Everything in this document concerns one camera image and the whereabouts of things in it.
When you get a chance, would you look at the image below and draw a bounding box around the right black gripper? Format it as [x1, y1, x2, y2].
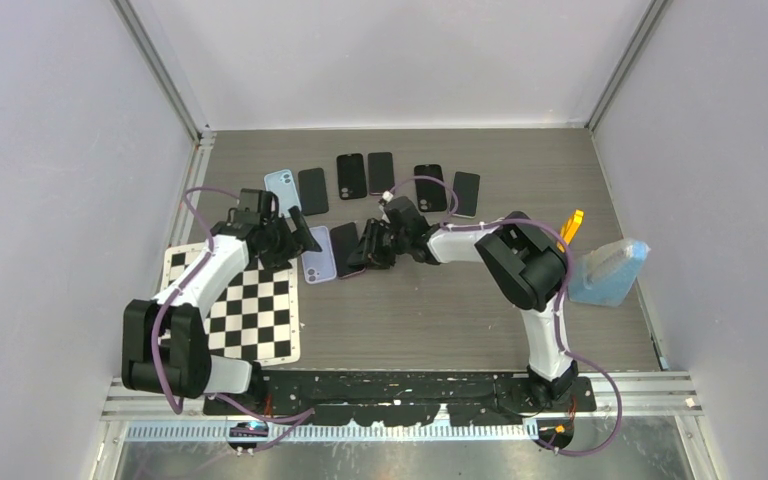
[347, 219, 410, 272]

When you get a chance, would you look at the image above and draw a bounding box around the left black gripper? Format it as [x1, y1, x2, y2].
[258, 207, 320, 275]

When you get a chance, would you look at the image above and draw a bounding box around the phone with lilac case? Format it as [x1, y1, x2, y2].
[330, 222, 366, 279]

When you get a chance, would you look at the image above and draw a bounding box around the lilac case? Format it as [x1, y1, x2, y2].
[301, 226, 337, 285]

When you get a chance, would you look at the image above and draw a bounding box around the light blue case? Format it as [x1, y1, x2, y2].
[264, 169, 301, 218]

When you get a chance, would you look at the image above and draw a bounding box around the black camera-hole case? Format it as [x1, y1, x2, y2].
[336, 153, 368, 200]

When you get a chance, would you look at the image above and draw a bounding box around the bare phone silver edge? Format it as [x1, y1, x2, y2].
[452, 171, 481, 219]

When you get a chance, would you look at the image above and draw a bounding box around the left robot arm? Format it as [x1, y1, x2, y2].
[121, 188, 322, 414]

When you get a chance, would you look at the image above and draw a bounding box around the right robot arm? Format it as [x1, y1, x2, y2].
[348, 196, 578, 411]

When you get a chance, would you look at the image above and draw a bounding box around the checkerboard calibration mat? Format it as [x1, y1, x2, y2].
[153, 235, 301, 367]

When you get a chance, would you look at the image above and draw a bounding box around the yellow plastic tool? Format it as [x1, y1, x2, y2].
[557, 209, 584, 252]

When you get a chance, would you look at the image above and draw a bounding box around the blue plastic bag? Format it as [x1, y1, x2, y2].
[568, 238, 650, 307]

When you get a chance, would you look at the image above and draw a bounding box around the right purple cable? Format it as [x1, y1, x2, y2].
[383, 175, 624, 461]

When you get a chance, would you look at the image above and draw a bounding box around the purple cable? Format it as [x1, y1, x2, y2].
[383, 175, 624, 461]
[150, 187, 316, 454]

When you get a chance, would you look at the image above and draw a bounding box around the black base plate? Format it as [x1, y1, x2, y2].
[203, 370, 596, 427]

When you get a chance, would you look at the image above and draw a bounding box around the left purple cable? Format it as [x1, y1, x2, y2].
[150, 187, 316, 454]

